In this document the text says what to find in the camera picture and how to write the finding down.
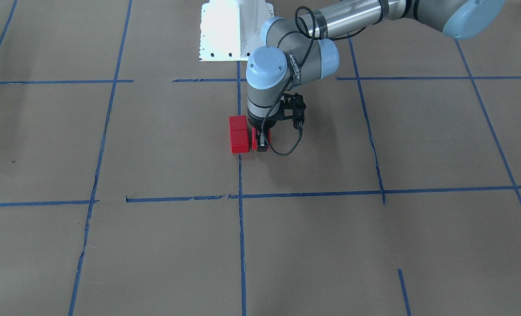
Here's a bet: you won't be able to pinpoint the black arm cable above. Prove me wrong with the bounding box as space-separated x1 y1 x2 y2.
260 6 366 157

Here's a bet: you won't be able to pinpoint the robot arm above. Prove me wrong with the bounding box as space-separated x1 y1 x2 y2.
246 0 504 151

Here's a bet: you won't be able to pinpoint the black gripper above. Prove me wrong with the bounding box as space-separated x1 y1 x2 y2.
248 113 275 152

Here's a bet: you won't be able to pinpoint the red cube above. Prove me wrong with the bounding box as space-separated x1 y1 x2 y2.
230 129 250 154
229 115 248 132
252 128 272 151

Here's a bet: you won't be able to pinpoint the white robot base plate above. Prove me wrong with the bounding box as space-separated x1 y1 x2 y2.
199 0 274 62

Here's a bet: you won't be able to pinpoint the brown paper table cover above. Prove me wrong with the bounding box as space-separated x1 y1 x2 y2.
0 0 521 316

